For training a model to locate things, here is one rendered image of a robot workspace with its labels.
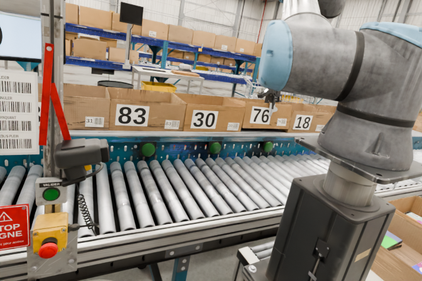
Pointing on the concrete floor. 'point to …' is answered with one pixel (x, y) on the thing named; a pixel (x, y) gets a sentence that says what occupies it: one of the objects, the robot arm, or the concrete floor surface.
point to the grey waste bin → (115, 84)
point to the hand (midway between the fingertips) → (268, 114)
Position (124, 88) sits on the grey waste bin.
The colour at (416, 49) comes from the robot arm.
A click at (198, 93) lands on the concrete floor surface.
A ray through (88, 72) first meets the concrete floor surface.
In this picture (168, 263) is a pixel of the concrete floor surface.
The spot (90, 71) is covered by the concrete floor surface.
